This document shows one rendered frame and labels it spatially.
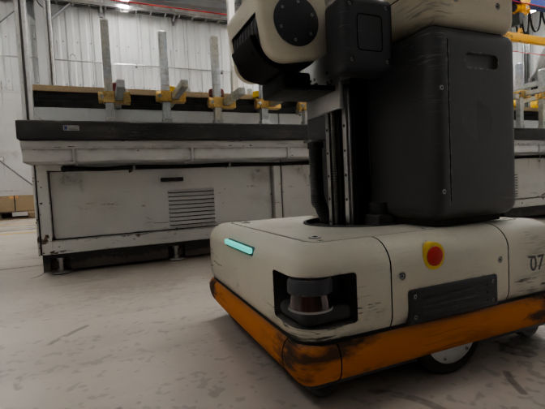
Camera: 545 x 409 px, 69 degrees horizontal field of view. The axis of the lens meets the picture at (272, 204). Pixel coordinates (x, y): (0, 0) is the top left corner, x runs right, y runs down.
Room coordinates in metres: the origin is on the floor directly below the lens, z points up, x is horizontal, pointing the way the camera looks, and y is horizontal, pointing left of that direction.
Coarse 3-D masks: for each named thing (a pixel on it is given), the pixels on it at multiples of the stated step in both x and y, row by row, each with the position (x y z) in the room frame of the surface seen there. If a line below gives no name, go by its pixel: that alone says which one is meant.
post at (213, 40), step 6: (216, 36) 1.98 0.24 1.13; (210, 42) 1.98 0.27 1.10; (216, 42) 1.98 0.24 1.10; (210, 48) 1.99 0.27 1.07; (216, 48) 1.98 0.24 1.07; (210, 54) 2.00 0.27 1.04; (216, 54) 1.98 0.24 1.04; (216, 60) 1.98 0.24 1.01; (216, 66) 1.98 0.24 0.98; (216, 72) 1.98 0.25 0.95; (216, 78) 1.97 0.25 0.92; (216, 84) 1.97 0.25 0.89; (216, 90) 1.97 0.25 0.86; (216, 96) 1.97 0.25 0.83; (216, 108) 1.97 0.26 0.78; (216, 114) 1.97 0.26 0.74
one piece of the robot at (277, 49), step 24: (264, 0) 0.81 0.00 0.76; (288, 0) 0.83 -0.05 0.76; (312, 0) 0.86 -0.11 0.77; (240, 24) 0.92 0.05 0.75; (264, 24) 0.82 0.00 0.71; (288, 24) 0.83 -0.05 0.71; (312, 24) 0.85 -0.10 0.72; (264, 48) 0.83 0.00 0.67; (288, 48) 0.83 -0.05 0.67; (312, 48) 0.86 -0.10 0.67; (240, 72) 1.00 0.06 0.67
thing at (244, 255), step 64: (256, 256) 0.79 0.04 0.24; (320, 256) 0.64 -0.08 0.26; (384, 256) 0.68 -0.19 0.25; (448, 256) 0.73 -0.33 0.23; (512, 256) 0.80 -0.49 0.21; (256, 320) 0.80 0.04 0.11; (320, 320) 0.63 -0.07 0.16; (384, 320) 0.68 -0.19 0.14; (448, 320) 0.74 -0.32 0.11; (512, 320) 0.79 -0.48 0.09; (320, 384) 0.63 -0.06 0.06
